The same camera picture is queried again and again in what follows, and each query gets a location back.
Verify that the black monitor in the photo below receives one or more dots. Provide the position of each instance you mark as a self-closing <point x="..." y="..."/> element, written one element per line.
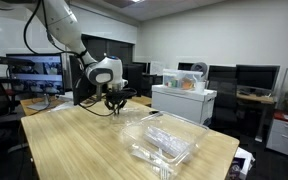
<point x="82" y="88"/>
<point x="133" y="74"/>

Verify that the clear plastic container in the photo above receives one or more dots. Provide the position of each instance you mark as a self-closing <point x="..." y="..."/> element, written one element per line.
<point x="166" y="136"/>

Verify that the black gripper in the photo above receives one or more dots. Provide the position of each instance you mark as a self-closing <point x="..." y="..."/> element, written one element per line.
<point x="115" y="101"/>

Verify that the clear plastic lid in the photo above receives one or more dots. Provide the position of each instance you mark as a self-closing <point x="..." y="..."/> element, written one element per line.
<point x="126" y="116"/>

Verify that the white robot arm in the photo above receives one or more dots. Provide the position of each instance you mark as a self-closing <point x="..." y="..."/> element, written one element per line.
<point x="61" y="23"/>

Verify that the black monitor back left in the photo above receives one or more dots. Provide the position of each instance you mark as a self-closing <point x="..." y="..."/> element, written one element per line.
<point x="82" y="88"/>

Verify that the clear plastic fork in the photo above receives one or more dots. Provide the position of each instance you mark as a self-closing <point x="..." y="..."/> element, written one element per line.
<point x="154" y="162"/>

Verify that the lit computer monitor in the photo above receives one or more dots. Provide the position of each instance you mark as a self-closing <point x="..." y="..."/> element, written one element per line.
<point x="45" y="76"/>

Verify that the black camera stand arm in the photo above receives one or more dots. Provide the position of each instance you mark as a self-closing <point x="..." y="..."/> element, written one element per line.
<point x="14" y="61"/>

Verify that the white drawer cabinet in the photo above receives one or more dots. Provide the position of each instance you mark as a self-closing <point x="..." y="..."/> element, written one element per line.
<point x="278" y="134"/>

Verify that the black office chair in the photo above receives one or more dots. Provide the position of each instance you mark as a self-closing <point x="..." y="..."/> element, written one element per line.
<point x="225" y="104"/>

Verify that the black monitor back right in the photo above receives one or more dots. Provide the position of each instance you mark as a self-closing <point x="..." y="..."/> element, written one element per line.
<point x="133" y="74"/>

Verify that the dark monitor far desk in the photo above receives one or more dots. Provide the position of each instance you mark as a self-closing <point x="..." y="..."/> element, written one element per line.
<point x="255" y="76"/>

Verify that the white storage box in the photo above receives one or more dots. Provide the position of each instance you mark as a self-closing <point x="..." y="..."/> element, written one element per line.
<point x="194" y="106"/>

